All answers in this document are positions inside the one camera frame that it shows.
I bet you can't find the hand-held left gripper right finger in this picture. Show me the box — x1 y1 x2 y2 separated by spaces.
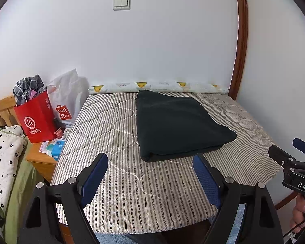
192 154 282 244

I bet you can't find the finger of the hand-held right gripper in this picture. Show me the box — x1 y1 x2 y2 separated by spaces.
268 145 298 169
292 137 305 157

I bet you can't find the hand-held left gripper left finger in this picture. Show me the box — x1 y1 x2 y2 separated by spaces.
18 152 109 244

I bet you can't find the black sweatshirt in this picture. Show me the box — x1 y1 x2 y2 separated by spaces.
136 89 237 163

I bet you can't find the person's right hand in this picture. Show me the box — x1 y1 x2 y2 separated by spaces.
290 194 305 234

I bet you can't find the brown wooden baseboard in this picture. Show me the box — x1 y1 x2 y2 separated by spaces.
274 190 299 210

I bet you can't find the striped quilted table cover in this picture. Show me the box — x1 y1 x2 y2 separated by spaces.
49 91 284 234

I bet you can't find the blue carton box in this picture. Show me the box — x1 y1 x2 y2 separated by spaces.
51 140 66 158

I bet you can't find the wooden nightstand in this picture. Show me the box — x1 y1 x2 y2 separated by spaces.
25 138 66 183

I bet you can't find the white printed leaflet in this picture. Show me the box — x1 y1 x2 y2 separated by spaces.
39 140 51 153

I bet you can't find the person's left leg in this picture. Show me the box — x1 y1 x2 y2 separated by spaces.
94 231 140 244

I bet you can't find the green bed sheet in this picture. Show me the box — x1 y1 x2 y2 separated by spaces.
4 142 45 244

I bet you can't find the red paper shopping bag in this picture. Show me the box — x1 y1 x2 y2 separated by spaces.
14 91 58 144

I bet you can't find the white plastic shopping bag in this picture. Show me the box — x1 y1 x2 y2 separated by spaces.
47 68 89 127

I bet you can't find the white floral quilt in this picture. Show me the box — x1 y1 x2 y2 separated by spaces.
0 125 28 234

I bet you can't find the white duck-print roll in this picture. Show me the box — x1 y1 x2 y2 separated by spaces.
88 81 230 95

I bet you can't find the grey plaid cloth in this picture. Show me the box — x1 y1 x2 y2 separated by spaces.
13 74 47 107

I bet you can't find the wooden bed headboard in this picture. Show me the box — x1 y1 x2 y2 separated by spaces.
0 95 17 134

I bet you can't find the brown wooden door frame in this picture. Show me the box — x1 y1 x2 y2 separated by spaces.
229 0 249 101

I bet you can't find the white wall light switch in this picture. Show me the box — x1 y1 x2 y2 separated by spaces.
113 0 131 11

